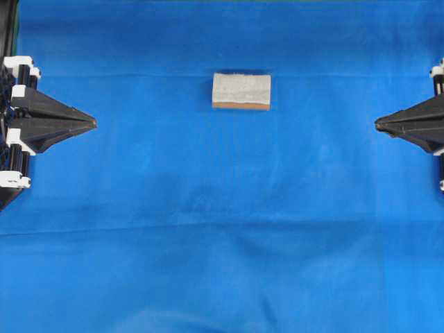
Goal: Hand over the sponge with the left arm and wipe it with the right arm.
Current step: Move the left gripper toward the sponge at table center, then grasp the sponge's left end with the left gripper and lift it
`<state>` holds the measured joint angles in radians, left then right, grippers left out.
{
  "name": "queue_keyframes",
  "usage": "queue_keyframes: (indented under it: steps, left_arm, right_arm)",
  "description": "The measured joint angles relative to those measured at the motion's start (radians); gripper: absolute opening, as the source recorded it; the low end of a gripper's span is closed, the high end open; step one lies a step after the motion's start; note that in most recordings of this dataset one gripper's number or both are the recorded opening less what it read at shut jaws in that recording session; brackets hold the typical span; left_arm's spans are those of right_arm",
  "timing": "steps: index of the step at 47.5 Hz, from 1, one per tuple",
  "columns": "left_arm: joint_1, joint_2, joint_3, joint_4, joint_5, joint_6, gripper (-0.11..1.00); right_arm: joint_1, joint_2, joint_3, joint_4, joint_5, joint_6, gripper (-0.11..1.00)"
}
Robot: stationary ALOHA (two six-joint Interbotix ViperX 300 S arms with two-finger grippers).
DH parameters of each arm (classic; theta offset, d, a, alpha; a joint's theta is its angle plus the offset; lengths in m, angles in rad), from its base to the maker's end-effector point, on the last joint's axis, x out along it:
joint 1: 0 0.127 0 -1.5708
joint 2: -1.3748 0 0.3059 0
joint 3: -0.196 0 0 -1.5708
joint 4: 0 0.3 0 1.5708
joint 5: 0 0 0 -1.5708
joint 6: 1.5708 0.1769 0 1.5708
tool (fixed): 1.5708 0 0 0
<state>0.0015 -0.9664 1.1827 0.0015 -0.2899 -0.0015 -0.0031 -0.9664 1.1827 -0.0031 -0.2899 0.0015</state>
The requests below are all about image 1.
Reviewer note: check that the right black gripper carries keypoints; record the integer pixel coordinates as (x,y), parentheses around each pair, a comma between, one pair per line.
(428,137)

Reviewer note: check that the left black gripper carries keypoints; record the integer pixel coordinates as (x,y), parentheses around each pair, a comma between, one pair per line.
(28,138)

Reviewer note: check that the grey and orange sponge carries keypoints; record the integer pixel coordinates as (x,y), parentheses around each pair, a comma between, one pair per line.
(241,91)

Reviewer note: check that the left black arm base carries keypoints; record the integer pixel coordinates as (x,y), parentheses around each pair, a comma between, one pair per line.
(5,27)

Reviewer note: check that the blue table cloth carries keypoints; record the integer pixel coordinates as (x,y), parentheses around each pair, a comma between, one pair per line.
(174,216)

